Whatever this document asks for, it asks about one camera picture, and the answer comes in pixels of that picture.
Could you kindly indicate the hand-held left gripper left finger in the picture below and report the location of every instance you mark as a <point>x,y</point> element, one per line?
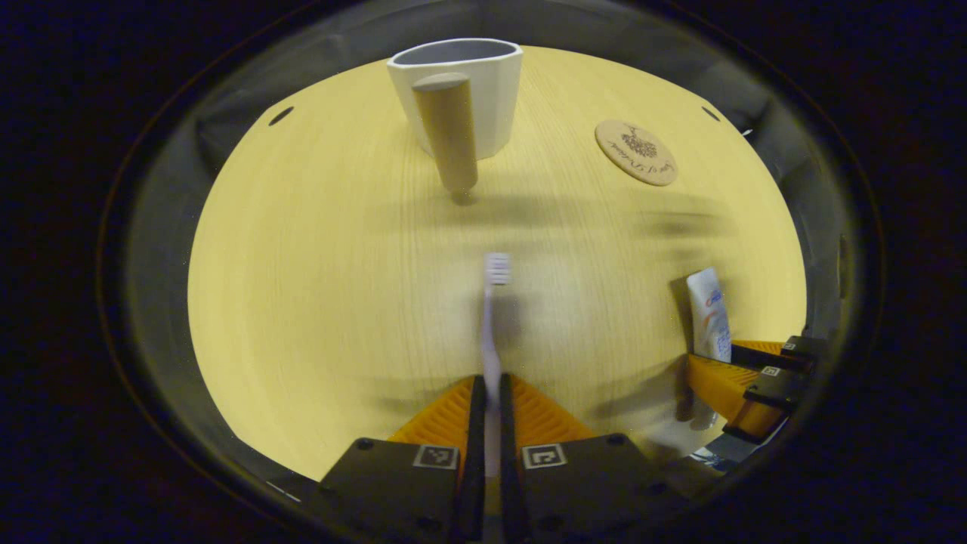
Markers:
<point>474,468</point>

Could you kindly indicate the round wooden coaster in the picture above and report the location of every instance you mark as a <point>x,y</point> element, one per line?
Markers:
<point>636,152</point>

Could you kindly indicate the light wooden desktop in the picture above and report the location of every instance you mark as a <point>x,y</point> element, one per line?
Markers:
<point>340,264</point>

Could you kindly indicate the white toothpaste tube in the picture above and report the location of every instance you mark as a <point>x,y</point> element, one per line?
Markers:
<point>710,317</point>

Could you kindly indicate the white toothbrush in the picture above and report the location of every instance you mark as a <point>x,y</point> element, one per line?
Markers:
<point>491,340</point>

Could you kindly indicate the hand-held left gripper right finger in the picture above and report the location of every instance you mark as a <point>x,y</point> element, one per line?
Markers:
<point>510,468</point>

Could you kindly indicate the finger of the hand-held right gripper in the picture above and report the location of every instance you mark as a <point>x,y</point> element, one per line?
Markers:
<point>804,351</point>
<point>778,389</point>

